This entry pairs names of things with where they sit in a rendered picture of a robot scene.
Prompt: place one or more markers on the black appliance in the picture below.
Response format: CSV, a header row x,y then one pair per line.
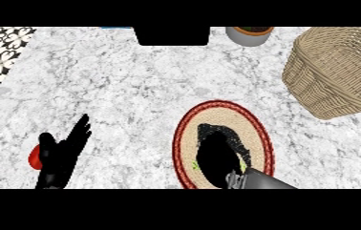
x,y
173,36

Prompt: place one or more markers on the tan wicker basket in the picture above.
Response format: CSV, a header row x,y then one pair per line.
x,y
326,74

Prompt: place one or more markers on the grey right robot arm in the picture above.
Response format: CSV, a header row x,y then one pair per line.
x,y
264,181

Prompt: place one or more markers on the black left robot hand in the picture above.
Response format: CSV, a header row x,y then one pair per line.
x,y
59,163

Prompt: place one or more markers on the dark speckled sweet potato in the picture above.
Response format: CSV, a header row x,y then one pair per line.
x,y
241,146

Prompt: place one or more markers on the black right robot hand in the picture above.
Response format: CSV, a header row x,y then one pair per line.
x,y
217,159

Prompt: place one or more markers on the red round vegetable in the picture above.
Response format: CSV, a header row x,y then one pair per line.
x,y
35,159

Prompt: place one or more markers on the round woven red-rimmed placemat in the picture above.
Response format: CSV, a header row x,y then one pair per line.
x,y
221,113

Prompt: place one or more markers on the grey pot with orange rim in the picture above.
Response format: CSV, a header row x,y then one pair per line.
x,y
250,38

